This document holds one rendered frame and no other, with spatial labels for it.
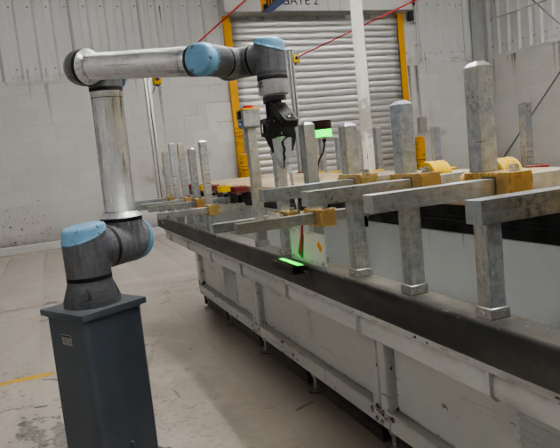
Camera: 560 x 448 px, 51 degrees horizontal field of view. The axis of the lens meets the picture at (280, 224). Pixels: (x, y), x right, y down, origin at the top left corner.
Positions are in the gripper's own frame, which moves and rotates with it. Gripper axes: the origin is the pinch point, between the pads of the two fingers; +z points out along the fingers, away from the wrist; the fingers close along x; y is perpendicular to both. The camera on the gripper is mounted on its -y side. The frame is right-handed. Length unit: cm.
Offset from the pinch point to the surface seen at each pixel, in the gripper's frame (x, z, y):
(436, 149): -116, 2, 84
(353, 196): 9, 7, -57
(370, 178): -8.1, 5.2, -35.6
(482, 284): -6, 25, -76
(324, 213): -6.5, 15.1, -10.6
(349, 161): -6.8, 0.7, -28.3
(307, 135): -6.9, -7.6, -3.3
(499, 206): 16, 6, -107
